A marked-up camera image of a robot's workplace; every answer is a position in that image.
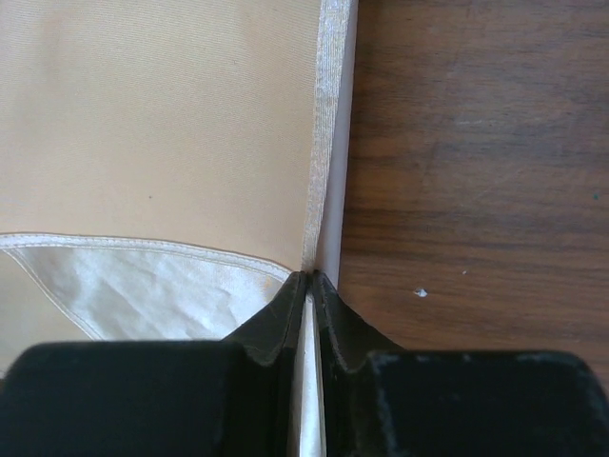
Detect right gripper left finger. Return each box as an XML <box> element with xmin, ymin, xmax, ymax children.
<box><xmin>1</xmin><ymin>272</ymin><xmax>306</xmax><ymax>456</ymax></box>

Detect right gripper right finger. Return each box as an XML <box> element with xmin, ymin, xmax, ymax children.
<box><xmin>310</xmin><ymin>272</ymin><xmax>608</xmax><ymax>456</ymax></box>

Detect peach cloth napkin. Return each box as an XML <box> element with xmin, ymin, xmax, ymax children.
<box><xmin>1</xmin><ymin>1</ymin><xmax>358</xmax><ymax>456</ymax></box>

